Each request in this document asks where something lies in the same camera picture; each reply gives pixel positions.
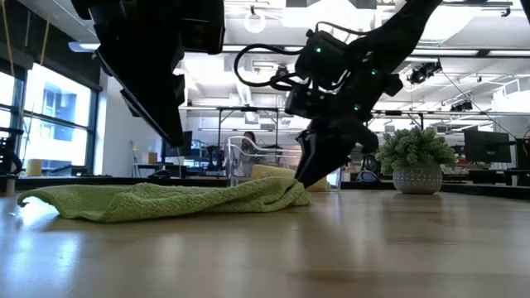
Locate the blue round object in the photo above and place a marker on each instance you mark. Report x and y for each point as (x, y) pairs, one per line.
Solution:
(366, 177)

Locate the person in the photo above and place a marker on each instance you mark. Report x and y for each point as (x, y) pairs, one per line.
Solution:
(249, 138)

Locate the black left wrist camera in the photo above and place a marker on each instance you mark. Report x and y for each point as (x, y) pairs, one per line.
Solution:
(205, 25)

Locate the yellow bin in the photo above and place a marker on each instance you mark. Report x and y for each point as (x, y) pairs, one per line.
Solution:
(34, 167)

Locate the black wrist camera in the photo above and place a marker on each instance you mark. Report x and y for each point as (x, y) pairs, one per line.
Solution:
(205, 25)
(321, 58)

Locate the long ceiling light bar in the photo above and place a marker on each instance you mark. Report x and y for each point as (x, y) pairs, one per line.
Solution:
(83, 46)

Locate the black computer monitor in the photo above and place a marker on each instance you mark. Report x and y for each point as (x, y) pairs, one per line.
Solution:
(523, 153)
(184, 145)
(486, 147)

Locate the black aluminium table frame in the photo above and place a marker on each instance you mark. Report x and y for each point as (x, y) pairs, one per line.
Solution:
(83, 182)

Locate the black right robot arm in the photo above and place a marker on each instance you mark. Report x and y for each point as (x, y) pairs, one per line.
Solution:
(397, 29)

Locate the artificial plant in grey pot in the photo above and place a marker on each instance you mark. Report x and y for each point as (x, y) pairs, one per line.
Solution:
(416, 157)

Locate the black machine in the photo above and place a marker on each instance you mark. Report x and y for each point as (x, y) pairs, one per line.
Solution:
(8, 157)

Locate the clear plastic basket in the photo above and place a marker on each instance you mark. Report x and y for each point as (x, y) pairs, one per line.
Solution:
(236, 165)

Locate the yellow microfiber towel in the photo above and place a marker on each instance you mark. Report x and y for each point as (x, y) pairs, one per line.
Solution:
(269, 171)

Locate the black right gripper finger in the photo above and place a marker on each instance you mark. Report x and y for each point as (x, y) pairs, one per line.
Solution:
(335, 145)
(304, 165)

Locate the lime yellow-green microfiber towel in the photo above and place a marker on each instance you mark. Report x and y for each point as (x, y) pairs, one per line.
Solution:
(145, 200)

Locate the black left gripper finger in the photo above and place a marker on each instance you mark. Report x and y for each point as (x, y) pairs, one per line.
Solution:
(133, 107)
(157, 99)

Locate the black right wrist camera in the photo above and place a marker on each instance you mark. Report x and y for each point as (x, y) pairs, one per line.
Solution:
(321, 58)

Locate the round black ceiling camera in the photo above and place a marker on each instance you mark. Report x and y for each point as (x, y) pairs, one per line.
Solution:
(282, 71)

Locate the cardboard box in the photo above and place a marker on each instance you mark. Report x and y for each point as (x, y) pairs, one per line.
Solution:
(150, 158)

